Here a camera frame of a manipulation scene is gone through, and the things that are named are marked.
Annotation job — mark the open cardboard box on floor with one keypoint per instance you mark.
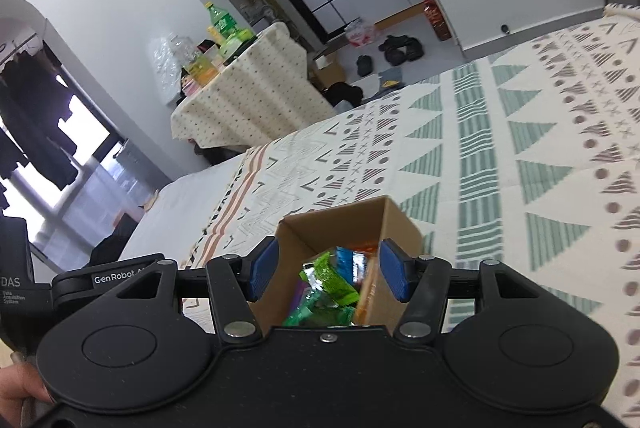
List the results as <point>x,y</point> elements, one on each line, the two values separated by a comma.
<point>327,73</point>

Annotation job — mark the green snack packet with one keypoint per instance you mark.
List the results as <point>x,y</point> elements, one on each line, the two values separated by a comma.
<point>327,280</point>

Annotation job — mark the black bag pile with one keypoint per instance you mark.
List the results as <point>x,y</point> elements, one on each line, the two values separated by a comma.
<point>345,93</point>

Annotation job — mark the bottle with yellow liquid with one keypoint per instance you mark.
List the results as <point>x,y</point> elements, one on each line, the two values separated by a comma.
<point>201,68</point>

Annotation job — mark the black slipper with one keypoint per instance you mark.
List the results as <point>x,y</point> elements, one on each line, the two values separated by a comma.
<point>390,41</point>
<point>415,47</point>
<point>397,55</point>
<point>365,65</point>

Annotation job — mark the dark hanging clothes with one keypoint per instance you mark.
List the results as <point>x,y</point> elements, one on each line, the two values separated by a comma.
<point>35,122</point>

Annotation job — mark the green soda bottle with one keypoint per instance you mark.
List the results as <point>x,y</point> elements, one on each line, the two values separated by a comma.
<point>220,22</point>

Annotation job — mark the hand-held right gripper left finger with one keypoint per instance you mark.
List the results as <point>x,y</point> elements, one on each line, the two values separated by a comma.
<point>262,268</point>

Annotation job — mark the pink item on table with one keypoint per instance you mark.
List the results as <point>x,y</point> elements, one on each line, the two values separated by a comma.
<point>189,86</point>

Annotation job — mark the table with dotted tablecloth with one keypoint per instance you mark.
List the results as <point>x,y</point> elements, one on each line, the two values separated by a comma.
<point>250,97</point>

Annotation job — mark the green item on table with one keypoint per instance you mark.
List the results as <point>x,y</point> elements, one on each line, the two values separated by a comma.
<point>235,42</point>

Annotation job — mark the blue snack packet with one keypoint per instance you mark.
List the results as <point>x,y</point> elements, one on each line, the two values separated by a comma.
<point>347,259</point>

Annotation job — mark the brown cardboard box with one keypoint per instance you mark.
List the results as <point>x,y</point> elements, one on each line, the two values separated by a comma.
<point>395,223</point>

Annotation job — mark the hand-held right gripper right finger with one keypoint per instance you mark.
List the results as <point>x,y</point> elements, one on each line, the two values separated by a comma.
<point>395,270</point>

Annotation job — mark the person's left hand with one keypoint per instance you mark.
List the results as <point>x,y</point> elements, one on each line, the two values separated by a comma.
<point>22,383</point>

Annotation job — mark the red drink bottle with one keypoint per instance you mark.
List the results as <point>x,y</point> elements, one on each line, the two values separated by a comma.
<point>436,15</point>

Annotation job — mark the clear plastic bag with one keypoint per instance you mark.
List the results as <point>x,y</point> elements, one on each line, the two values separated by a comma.
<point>162,62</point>

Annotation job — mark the white bed sheet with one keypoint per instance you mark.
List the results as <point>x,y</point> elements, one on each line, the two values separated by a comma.
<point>175,218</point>

